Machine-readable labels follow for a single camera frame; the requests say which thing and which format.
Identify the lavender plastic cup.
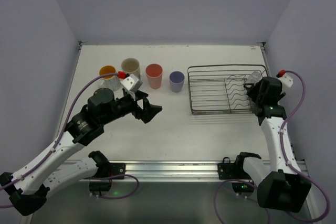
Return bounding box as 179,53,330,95
169,71,185,93

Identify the beige patterned mug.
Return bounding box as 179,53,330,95
121,58,142,88

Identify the wire dish rack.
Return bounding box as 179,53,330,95
187,64,268,115

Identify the white floral mug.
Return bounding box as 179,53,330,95
99,65,123,98

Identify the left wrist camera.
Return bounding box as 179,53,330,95
120,74,143,94

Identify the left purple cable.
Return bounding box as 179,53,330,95
0,71,140,208

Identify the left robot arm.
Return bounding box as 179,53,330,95
1,88,162,216

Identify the pink plastic cup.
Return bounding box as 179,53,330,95
145,63,163,89

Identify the controller box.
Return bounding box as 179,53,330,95
231,182,256,198
89,182,111,195

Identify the right controller box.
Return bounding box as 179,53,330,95
231,182,256,198

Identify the clear glass cup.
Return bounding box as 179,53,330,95
246,71,262,84

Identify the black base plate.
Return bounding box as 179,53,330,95
108,163,126,180
217,155,250,180

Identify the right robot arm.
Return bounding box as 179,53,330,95
243,74,311,213

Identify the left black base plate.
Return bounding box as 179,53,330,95
108,163,126,180

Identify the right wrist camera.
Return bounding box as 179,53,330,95
276,70,293,91

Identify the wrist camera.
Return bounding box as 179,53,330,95
120,74,143,94
276,70,293,91

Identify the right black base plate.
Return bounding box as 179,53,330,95
217,155,250,180

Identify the left controller box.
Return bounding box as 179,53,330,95
89,182,111,195

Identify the aluminium mounting rail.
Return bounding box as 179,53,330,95
124,161,220,183

